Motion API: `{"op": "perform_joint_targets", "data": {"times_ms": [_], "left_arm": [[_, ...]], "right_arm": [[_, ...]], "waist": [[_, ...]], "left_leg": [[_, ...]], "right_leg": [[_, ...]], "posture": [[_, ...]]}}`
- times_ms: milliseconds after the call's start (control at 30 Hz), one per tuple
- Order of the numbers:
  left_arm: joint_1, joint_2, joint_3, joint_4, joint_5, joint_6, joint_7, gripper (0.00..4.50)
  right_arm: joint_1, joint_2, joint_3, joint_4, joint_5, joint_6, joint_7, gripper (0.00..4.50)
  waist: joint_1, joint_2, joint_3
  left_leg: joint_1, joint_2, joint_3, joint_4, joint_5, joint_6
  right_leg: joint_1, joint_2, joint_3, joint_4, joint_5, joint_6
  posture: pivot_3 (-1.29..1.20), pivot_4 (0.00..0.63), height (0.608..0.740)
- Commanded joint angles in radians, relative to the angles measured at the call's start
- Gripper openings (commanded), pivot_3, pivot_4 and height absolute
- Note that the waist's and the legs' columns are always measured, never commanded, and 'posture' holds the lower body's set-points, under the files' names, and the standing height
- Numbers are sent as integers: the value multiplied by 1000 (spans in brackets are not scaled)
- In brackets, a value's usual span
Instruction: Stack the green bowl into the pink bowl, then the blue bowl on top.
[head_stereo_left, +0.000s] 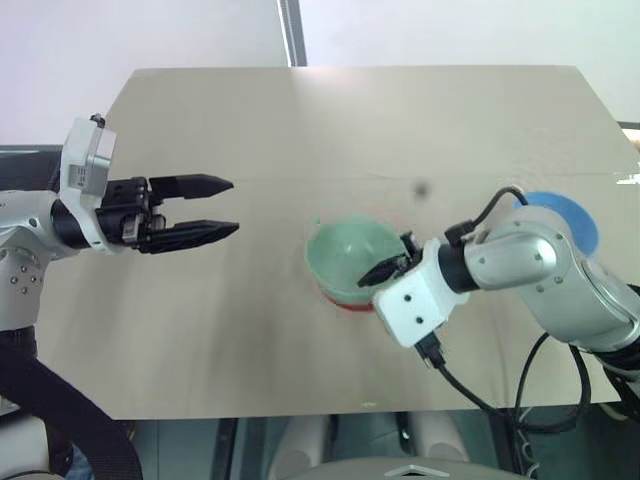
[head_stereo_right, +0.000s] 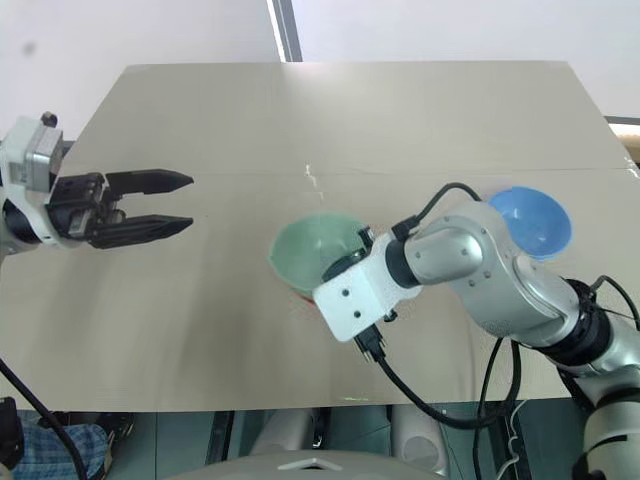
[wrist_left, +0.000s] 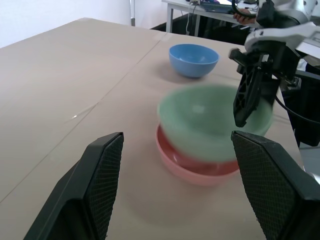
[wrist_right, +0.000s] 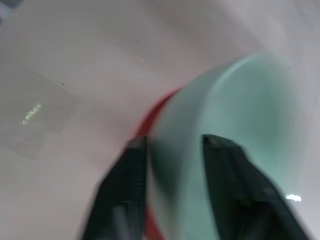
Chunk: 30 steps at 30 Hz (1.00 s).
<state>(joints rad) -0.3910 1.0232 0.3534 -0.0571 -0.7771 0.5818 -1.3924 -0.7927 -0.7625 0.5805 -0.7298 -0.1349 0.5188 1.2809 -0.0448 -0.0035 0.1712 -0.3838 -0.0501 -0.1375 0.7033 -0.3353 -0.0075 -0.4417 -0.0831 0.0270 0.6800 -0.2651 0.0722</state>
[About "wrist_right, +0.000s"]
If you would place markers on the green bowl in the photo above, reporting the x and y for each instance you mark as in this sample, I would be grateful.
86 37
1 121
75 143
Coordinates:
225 100

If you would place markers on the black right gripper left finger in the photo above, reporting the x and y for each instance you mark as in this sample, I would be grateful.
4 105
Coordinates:
120 195

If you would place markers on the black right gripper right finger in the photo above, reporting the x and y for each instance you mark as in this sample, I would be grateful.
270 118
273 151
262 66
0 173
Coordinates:
240 195

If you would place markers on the clear plastic sheet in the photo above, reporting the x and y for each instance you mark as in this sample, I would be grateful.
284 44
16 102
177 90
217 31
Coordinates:
35 112

